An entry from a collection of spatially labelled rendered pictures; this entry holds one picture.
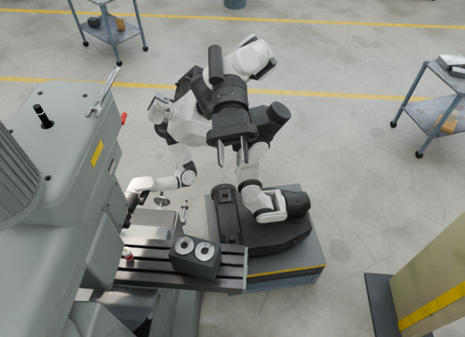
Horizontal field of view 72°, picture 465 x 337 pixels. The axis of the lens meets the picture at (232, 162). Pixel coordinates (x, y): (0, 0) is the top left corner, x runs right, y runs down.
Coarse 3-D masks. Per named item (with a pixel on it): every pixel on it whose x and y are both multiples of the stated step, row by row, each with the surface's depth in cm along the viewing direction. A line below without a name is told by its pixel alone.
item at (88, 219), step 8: (112, 152) 109; (120, 152) 116; (112, 160) 109; (104, 168) 104; (112, 168) 110; (104, 176) 104; (112, 176) 110; (96, 184) 100; (104, 184) 105; (96, 192) 99; (104, 192) 105; (96, 200) 100; (88, 208) 95; (96, 208) 100; (88, 216) 95; (96, 216) 100; (88, 224) 96; (88, 232) 98
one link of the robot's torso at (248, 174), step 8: (256, 144) 154; (264, 144) 154; (240, 152) 167; (248, 152) 157; (256, 152) 156; (264, 152) 157; (240, 160) 167; (248, 160) 160; (256, 160) 161; (240, 168) 167; (248, 168) 171; (256, 168) 173; (240, 176) 176; (248, 176) 178; (256, 176) 179; (240, 184) 181; (248, 184) 179; (256, 184) 180; (240, 192) 185
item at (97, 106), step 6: (114, 72) 107; (108, 78) 105; (114, 78) 105; (108, 84) 103; (102, 90) 101; (108, 90) 101; (102, 96) 99; (96, 102) 97; (102, 102) 98; (90, 108) 96; (96, 108) 96; (102, 108) 96; (90, 114) 95; (96, 114) 94
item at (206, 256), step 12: (180, 240) 151; (192, 240) 152; (204, 240) 152; (180, 252) 147; (192, 252) 148; (204, 252) 148; (216, 252) 148; (180, 264) 153; (192, 264) 148; (204, 264) 145; (216, 264) 151; (204, 276) 156; (216, 276) 159
